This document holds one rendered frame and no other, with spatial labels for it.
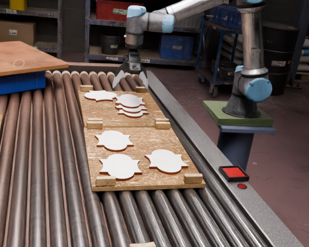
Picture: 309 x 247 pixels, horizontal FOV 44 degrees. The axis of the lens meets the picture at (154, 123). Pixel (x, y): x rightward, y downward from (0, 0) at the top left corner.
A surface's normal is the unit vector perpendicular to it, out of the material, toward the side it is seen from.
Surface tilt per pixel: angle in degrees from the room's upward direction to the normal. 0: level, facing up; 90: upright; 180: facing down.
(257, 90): 94
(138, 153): 0
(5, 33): 90
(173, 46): 90
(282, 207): 1
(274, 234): 0
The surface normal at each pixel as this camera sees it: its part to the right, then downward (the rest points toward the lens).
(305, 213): 0.11, -0.91
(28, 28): 0.15, 0.41
